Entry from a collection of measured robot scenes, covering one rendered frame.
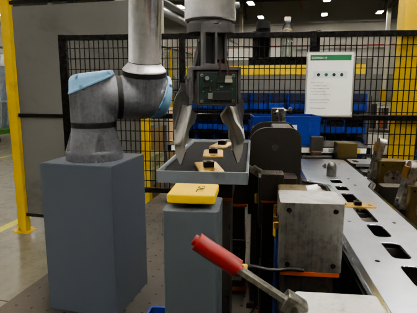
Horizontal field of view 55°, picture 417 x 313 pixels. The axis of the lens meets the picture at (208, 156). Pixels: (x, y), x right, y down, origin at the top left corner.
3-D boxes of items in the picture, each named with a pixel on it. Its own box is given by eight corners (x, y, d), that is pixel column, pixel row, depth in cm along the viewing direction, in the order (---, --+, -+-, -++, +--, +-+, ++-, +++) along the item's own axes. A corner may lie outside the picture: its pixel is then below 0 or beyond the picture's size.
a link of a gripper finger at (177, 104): (165, 125, 61) (185, 71, 60) (164, 125, 63) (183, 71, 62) (193, 136, 62) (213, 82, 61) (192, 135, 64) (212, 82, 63)
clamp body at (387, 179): (407, 261, 138) (416, 162, 132) (372, 259, 139) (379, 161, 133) (400, 253, 144) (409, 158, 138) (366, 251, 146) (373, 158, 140)
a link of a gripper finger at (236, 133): (242, 168, 60) (221, 110, 58) (234, 161, 66) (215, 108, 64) (261, 160, 60) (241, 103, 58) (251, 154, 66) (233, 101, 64)
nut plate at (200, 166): (224, 173, 61) (224, 166, 61) (200, 174, 60) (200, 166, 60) (215, 163, 69) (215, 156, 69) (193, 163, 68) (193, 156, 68)
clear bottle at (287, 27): (293, 58, 198) (295, 15, 194) (280, 58, 198) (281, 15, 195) (292, 58, 204) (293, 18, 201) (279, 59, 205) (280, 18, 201)
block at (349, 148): (352, 226, 171) (357, 143, 164) (333, 226, 172) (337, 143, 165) (348, 220, 178) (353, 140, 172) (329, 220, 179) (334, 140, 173)
